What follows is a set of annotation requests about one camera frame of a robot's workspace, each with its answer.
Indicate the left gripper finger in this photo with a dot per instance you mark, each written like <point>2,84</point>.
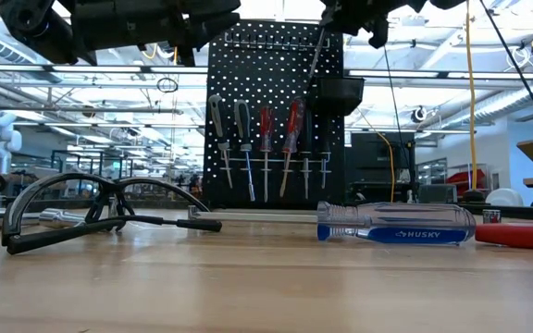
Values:
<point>211,30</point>
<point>211,7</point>

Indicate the black metal pegboard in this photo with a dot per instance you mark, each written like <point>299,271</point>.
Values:
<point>266,74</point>

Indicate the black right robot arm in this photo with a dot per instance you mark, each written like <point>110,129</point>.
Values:
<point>447,3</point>

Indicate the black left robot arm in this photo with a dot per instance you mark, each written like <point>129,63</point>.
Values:
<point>40,23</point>

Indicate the black plastic pegboard bin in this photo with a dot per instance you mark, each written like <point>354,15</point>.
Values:
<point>336,94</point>

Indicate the black cabinet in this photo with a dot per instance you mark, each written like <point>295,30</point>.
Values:
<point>373,162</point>

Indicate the red storage bin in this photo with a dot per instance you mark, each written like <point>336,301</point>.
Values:
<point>465,180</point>

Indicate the silver ratchet extension bar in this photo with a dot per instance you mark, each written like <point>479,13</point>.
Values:
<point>58,218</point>

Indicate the clear blue Husky screwdriver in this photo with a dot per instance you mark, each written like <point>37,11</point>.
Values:
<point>396,224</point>

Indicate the white round container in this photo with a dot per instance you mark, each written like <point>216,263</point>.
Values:
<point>504,198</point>

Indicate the small silver socket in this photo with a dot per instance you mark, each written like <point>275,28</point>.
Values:
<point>491,216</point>

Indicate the black safety glasses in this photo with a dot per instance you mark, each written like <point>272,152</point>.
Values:
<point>11,231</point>

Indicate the silver hook rail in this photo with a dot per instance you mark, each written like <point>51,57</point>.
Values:
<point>276,45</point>

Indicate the black aluminium table frame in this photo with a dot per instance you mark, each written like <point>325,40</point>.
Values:
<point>525,212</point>

